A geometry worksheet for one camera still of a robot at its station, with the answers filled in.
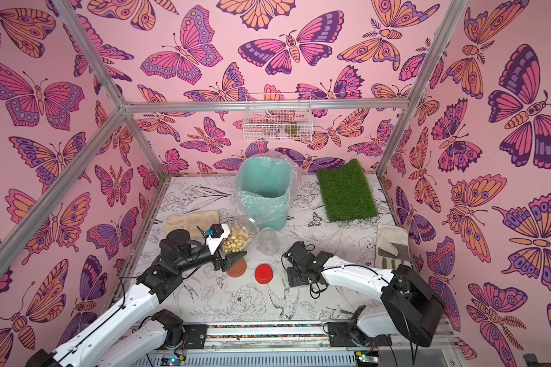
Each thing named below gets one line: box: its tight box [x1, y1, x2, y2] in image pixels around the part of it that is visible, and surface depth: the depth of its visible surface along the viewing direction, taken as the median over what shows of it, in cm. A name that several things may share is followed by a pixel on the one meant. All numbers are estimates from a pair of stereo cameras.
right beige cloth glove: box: [374, 223, 413, 270], surface depth 94 cm
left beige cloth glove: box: [163, 210, 220, 241], surface depth 105 cm
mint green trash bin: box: [236, 156, 294, 231], surface depth 87 cm
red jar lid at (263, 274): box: [254, 263, 274, 285], surface depth 89 cm
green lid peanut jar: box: [221, 214, 260, 255], surface depth 69 cm
